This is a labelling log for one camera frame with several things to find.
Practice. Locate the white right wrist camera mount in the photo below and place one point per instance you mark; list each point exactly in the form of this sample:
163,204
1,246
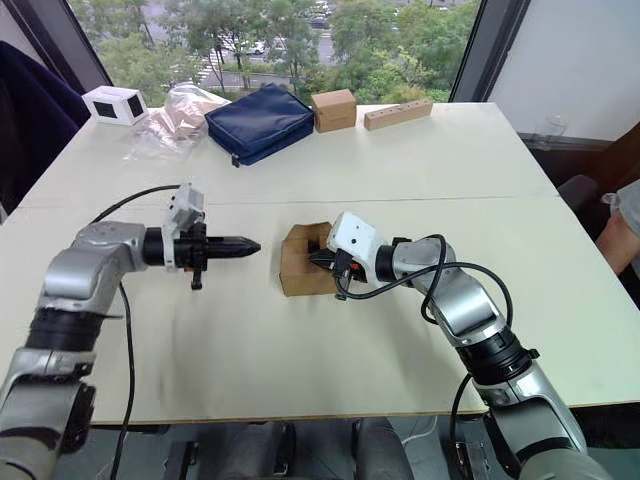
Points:
352,235

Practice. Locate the clear plastic bag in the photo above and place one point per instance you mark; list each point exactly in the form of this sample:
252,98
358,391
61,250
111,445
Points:
172,122

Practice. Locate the wooden block with holes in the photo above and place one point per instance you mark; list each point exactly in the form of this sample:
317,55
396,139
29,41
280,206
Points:
397,115

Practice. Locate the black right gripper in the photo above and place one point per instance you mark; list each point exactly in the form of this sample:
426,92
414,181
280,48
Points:
345,272

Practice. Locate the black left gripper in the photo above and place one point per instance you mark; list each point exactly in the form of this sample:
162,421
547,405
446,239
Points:
192,247

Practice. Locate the small cardboard box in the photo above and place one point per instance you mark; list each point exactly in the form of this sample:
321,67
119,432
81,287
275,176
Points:
297,270

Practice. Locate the dark rounded shape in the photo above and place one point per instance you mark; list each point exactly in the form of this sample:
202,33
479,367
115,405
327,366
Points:
382,450

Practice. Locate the black window frame post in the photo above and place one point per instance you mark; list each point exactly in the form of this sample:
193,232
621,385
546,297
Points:
487,47
65,45

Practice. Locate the person's bare forearm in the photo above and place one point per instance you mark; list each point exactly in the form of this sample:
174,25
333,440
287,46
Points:
612,247

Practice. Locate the closed brown cardboard box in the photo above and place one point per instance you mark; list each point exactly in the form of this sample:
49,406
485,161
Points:
334,112

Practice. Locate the white box with black windows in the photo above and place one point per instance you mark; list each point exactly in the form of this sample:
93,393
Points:
112,106

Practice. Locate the dark blue fabric chair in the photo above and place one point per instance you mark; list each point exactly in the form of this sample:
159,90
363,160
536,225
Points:
35,125

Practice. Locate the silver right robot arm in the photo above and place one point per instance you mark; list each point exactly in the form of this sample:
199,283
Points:
465,300

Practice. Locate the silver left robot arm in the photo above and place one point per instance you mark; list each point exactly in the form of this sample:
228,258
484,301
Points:
95,250

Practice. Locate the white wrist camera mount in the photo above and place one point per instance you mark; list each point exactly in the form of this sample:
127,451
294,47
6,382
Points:
352,235
184,207

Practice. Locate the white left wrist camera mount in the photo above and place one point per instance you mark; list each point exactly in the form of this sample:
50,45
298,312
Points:
184,207

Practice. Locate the dark office chair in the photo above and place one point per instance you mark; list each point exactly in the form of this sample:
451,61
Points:
580,197

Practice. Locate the person in grey shirt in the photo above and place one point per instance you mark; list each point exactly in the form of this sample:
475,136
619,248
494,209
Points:
629,220

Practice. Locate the navy blue zipper pouch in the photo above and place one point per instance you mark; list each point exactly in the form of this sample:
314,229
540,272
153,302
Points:
257,122

